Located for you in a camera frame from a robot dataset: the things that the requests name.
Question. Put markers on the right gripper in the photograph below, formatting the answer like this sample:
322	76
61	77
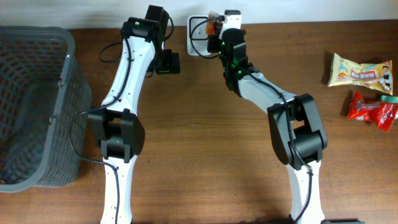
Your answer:
214	45

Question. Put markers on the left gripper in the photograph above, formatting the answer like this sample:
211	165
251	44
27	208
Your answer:
171	63

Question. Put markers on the orange Kleenex tissue pack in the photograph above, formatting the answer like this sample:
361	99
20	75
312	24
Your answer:
213	27

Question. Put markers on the red Hacks candy bag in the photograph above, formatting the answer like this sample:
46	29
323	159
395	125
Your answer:
360	108

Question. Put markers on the yellow snack bag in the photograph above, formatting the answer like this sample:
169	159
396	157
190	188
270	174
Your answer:
375	76

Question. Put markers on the teal tissue pack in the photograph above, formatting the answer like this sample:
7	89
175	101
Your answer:
390	99

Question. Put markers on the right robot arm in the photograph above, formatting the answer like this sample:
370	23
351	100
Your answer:
297	135

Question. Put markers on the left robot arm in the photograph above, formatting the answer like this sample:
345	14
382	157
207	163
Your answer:
116	126

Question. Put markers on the white barcode scanner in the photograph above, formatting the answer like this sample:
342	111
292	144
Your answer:
199	37

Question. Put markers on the grey plastic mesh basket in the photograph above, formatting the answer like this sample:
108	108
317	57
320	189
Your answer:
43	92

